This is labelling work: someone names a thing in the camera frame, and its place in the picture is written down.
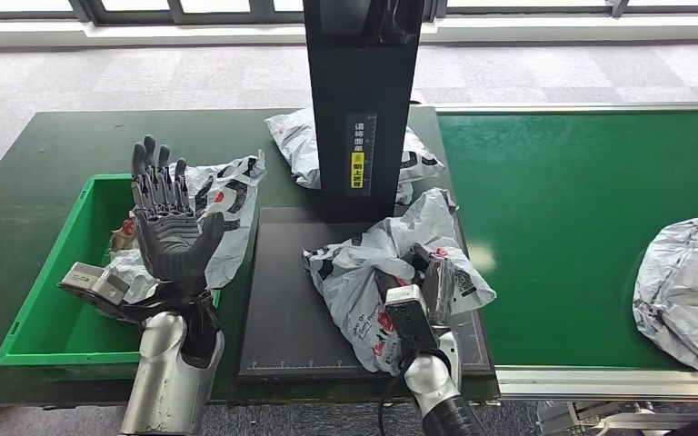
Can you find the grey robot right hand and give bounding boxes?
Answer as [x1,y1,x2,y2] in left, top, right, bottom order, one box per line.
[409,243,455,326]

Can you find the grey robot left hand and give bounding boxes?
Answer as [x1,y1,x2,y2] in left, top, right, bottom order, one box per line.
[130,134,226,290]

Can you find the white parcel red print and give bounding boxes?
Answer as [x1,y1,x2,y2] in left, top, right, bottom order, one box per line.
[105,150,267,305]

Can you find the white parcel bag promise print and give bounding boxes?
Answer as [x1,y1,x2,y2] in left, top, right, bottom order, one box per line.
[302,187,498,375]

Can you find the plain grey parcel bag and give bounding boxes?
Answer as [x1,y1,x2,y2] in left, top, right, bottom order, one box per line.
[633,217,698,376]

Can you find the white parcel bag black stripes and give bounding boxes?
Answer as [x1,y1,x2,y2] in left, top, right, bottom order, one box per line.
[264,106,446,208]

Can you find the green conveyor belt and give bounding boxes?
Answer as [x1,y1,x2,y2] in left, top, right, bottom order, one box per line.
[437,110,698,370]

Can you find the black inbound scanner machine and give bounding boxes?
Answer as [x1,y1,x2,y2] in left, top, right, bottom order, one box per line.
[237,0,498,386]

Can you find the green plastic crate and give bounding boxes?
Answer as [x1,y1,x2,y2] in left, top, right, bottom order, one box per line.
[0,173,224,381]

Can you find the yellow black instruction label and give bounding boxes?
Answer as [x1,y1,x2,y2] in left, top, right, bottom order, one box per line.
[344,113,378,197]

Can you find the dark green table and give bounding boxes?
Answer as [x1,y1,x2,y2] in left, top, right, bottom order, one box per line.
[0,106,501,407]

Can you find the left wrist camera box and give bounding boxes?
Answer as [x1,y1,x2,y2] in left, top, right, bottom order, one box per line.
[59,262,130,308]

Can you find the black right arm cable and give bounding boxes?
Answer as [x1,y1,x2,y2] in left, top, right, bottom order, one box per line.
[377,354,411,436]

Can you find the aluminium conveyor side rail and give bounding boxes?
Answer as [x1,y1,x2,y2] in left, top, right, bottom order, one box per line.
[496,367,698,436]
[433,102,698,115]

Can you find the dark window frame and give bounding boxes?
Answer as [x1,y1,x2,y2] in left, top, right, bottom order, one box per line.
[0,0,698,28]

